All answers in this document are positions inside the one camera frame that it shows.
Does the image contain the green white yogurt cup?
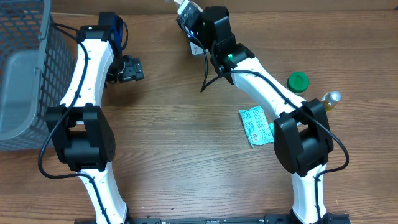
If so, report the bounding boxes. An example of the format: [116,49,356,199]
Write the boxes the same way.
[286,72,310,95]

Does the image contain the teal snack packet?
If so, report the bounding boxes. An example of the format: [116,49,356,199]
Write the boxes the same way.
[239,106,274,147]

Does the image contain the yellow liquid glass bottle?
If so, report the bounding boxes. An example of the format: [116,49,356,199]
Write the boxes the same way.
[321,90,342,112]

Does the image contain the brown white snack bag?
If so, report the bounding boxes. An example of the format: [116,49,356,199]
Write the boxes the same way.
[174,0,203,16]

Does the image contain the small teal white carton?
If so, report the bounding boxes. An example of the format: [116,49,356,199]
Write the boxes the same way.
[269,123,274,133]

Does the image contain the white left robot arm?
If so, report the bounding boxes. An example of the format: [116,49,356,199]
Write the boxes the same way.
[38,12,144,223]

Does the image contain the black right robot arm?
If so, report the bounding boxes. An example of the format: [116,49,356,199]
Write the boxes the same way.
[177,1,333,223]

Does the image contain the white barcode scanner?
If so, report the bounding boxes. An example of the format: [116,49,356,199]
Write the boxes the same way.
[190,42,203,55]

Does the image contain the grey plastic mesh basket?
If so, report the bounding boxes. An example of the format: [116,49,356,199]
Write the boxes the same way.
[1,0,75,151]

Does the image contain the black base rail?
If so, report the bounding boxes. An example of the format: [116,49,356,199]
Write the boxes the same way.
[74,213,351,224]

